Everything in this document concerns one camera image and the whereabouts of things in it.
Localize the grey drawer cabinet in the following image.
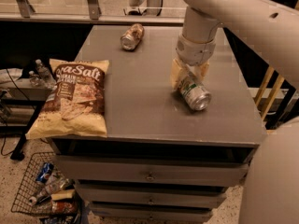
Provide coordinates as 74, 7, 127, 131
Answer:
46, 24, 268, 224

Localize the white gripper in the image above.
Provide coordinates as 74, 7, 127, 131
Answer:
170, 34, 216, 90

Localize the brown soda can lying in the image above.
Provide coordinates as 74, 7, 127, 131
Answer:
121, 23, 144, 50

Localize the black side table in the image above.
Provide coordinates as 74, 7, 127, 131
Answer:
0, 78, 50, 161

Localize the grey drawer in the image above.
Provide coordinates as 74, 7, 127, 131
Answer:
90, 202, 212, 223
76, 184, 226, 208
53, 155, 249, 187

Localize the clear water bottle tall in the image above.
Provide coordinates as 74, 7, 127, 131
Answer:
36, 59, 55, 89

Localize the wire mesh basket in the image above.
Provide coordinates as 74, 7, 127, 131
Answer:
11, 152, 81, 217

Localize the red snack packet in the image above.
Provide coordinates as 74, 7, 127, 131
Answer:
51, 201, 78, 214

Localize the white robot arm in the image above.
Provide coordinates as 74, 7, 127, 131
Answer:
177, 0, 299, 224

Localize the middle grey drawer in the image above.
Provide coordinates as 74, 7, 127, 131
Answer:
76, 184, 226, 208

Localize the blue pepsi can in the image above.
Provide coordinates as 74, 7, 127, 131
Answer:
36, 162, 54, 184

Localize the plastic bottle in basket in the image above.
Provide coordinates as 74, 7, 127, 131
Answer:
29, 177, 73, 205

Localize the clear water bottle small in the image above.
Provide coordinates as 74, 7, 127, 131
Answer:
29, 71, 42, 87

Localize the green white 7up can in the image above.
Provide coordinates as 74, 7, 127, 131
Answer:
178, 73, 211, 111

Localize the bottom grey drawer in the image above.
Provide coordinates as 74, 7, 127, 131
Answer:
90, 202, 212, 223

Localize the black cable on floor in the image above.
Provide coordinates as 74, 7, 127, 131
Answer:
0, 68, 32, 158

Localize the yellow sponge in basket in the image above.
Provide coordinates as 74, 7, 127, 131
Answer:
50, 189, 75, 201

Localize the top grey drawer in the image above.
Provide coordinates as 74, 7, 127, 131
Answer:
53, 155, 249, 187

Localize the sea salt chips bag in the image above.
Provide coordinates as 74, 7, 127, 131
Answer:
25, 59, 109, 140

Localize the metal railing frame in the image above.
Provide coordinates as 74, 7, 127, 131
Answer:
0, 0, 186, 25

